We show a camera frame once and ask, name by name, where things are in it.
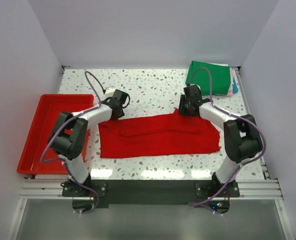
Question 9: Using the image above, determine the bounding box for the pink folded t shirt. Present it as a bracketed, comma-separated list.
[227, 67, 236, 97]

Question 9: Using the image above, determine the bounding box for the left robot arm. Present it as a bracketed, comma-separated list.
[41, 89, 130, 197]

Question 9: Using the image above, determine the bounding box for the green folded t shirt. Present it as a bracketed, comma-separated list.
[185, 60, 231, 96]

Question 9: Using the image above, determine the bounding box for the red plastic tray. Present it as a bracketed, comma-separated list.
[17, 94, 94, 175]

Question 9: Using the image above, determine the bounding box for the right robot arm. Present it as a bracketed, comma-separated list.
[179, 85, 263, 197]

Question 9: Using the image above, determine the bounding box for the aluminium frame rail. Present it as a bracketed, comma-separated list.
[19, 179, 283, 200]

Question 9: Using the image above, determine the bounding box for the teal folded t shirt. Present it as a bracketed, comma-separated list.
[232, 76, 238, 94]

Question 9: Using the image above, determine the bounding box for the red t shirt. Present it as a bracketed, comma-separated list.
[99, 109, 220, 159]

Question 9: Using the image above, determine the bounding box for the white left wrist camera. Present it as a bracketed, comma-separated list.
[105, 86, 116, 97]

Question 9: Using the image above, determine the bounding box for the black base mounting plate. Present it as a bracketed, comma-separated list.
[62, 178, 240, 215]

